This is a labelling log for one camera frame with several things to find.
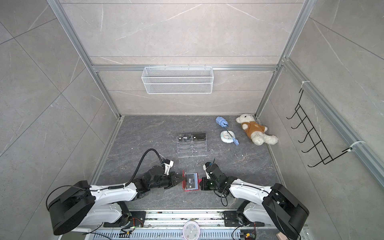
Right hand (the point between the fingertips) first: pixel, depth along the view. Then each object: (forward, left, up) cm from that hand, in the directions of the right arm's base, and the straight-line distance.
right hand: (199, 182), depth 85 cm
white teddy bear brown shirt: (+32, -40, +7) cm, 52 cm away
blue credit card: (+1, +2, 0) cm, 2 cm away
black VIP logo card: (+26, +9, +9) cm, 29 cm away
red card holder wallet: (+1, 0, 0) cm, 1 cm away
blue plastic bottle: (+42, -18, +6) cm, 46 cm away
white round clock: (-23, +5, +2) cm, 24 cm away
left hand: (+1, +8, +8) cm, 11 cm away
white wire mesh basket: (+60, +13, +30) cm, 68 cm away
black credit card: (+1, +5, +1) cm, 6 cm away
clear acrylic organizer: (+22, +4, +5) cm, 23 cm away
